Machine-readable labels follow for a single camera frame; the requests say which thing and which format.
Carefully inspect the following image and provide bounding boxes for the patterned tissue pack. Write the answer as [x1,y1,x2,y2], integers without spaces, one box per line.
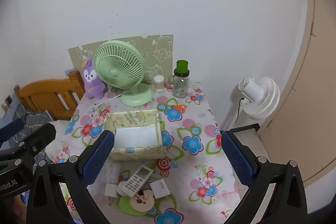
[104,162,121,185]

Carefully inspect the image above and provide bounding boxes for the orange scissors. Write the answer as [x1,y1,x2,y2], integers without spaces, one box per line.
[165,105,187,112]

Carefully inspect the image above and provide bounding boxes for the glass mug jar green lid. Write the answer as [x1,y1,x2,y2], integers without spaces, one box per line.
[168,60,190,98]

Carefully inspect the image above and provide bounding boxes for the green printed wall sheet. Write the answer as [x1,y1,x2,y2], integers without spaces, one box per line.
[68,34,174,85]

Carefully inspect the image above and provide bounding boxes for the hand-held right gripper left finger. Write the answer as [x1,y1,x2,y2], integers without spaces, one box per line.
[26,130,115,224]

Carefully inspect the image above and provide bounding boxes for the purple plush toy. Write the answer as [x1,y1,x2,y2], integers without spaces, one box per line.
[82,57,106,100]

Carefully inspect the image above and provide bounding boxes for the yellow printed storage box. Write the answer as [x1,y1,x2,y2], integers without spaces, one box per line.
[104,109,168,161]

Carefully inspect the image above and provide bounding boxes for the beige door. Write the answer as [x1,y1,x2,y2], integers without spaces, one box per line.
[259,0,336,185]

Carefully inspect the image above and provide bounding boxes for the green round lid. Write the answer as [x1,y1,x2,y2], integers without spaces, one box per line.
[119,195,155,216]

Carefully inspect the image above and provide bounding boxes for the beige bear-shaped coaster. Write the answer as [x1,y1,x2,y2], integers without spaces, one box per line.
[130,189,155,212]

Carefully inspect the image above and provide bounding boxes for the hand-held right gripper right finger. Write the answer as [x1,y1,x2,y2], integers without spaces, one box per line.
[221,130,307,224]

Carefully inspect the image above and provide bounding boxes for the white remote control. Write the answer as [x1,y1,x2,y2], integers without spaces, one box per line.
[124,165,153,191]

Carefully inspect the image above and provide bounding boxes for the cotton swab jar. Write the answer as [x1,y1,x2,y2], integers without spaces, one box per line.
[154,75,165,91]

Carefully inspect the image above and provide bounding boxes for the white fan cord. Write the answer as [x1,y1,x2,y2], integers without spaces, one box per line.
[104,90,132,104]

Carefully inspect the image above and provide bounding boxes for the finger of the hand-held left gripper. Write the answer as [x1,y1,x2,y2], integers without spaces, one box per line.
[16,123,56,161]
[0,118,25,146]

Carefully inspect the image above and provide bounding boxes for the small white box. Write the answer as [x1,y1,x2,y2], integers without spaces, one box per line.
[105,183,117,198]

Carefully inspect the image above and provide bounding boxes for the grey plaid pillow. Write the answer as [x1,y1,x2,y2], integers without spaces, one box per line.
[0,98,53,151]

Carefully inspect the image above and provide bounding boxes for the white pedestal fan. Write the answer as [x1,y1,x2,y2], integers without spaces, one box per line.
[220,76,281,135]

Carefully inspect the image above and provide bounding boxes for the white power adapter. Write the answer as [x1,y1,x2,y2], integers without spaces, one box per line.
[150,179,170,199]

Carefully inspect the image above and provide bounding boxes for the black fan cable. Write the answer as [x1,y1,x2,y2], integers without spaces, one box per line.
[234,98,246,123]

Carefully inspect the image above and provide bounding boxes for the green desk fan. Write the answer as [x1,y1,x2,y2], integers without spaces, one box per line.
[94,40,155,106]

